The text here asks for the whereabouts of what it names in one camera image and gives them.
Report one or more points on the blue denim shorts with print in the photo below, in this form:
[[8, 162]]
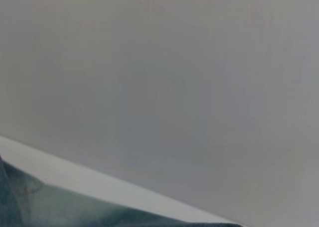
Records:
[[64, 207]]

